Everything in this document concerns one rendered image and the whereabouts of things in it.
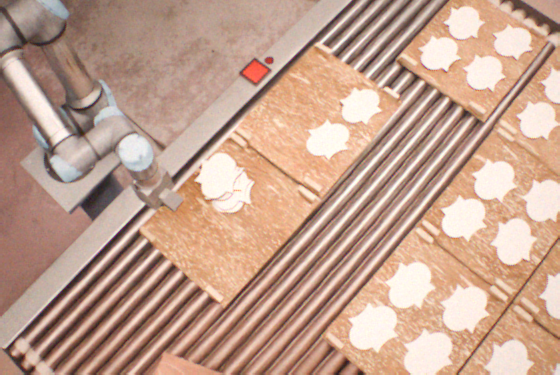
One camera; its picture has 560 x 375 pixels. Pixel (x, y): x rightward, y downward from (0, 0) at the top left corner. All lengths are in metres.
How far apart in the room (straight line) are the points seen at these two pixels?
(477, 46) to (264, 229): 0.93
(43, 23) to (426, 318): 1.28
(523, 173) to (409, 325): 0.58
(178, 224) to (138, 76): 1.52
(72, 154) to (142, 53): 1.87
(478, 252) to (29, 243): 2.03
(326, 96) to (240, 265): 0.59
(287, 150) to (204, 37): 1.51
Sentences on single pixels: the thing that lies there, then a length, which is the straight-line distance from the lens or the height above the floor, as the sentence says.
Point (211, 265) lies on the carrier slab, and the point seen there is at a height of 0.94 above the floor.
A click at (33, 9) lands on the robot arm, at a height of 1.51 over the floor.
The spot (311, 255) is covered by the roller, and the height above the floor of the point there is 0.92.
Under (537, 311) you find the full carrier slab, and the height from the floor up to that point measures 0.96.
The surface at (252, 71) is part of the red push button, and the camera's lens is 2.21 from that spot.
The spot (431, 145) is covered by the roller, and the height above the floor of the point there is 0.92.
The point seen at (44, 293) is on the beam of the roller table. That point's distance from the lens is 2.09.
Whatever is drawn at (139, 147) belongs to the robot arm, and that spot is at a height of 1.40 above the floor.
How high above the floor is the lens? 2.78
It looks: 65 degrees down
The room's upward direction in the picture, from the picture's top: 11 degrees counter-clockwise
